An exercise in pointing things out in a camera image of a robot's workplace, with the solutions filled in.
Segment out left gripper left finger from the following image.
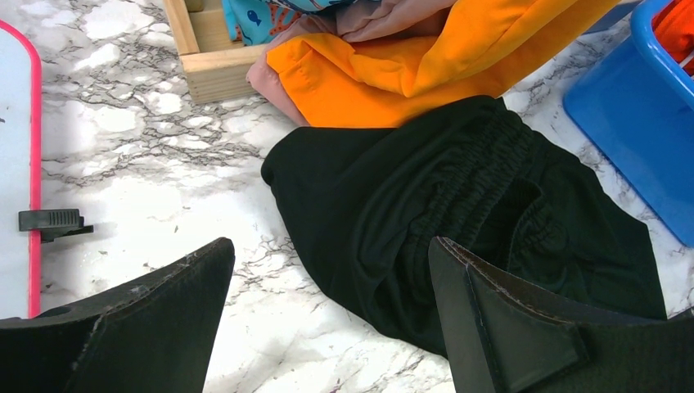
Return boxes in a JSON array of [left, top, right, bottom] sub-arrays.
[[1, 237, 235, 392]]

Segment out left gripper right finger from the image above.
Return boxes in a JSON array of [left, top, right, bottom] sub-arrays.
[[429, 237, 693, 392]]

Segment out black shorts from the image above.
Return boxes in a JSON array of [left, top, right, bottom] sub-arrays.
[[261, 96, 667, 355]]

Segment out red-orange shorts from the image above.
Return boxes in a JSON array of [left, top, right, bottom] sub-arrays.
[[651, 0, 693, 77]]

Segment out orange shorts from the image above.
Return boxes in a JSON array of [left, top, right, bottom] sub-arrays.
[[266, 1, 615, 128]]

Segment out blue shark print shorts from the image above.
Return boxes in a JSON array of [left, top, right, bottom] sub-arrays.
[[221, 0, 354, 46]]

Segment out pink beige shorts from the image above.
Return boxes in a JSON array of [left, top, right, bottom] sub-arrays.
[[245, 0, 457, 127]]

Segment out small black clip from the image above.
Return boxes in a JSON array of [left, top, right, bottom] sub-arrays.
[[18, 209, 94, 243]]

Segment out blue plastic bin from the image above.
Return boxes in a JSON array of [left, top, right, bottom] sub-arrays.
[[563, 1, 693, 246]]

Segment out wooden clothes rack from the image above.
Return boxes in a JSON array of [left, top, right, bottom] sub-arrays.
[[162, 0, 264, 104]]

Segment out whiteboard with pink frame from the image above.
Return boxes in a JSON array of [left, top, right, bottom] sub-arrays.
[[1, 22, 42, 318]]

